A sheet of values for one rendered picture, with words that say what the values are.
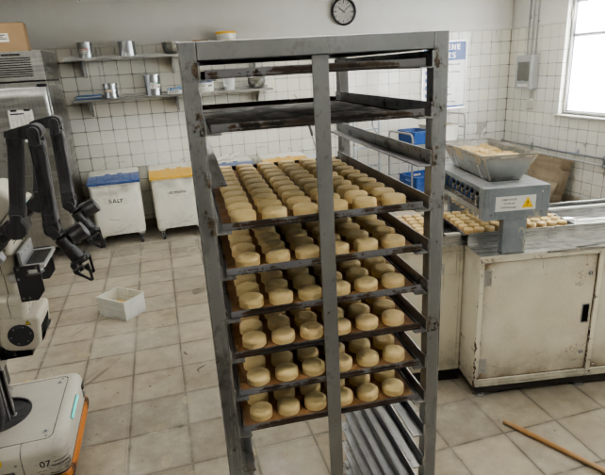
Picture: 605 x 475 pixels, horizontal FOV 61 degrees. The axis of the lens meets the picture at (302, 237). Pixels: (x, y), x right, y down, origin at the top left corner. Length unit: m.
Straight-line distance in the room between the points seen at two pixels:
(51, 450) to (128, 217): 3.67
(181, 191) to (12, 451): 3.76
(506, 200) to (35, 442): 2.40
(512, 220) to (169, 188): 4.04
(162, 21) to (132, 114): 1.09
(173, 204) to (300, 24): 2.63
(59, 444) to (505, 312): 2.21
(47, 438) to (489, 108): 6.71
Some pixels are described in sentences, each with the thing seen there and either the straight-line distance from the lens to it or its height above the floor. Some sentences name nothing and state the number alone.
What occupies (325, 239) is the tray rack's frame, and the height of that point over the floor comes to 1.45.
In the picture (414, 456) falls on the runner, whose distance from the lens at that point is 1.38.
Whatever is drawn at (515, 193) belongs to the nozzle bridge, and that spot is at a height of 1.15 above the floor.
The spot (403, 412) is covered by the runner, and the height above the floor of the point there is 0.95.
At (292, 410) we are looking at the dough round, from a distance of 1.19.
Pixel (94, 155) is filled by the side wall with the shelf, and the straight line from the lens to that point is 6.47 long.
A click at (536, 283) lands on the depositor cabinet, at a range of 2.87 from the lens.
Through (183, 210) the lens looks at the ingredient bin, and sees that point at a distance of 5.91.
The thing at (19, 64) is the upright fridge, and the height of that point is 1.93.
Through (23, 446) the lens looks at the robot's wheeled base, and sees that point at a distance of 2.69.
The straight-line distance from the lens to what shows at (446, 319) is 2.96.
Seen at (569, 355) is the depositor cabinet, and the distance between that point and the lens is 3.18.
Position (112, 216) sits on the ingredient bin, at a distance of 5.93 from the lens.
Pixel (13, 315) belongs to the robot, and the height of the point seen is 0.82.
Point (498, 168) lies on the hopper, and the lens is 2.69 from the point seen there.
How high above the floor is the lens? 1.77
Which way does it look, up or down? 18 degrees down
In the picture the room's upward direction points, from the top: 3 degrees counter-clockwise
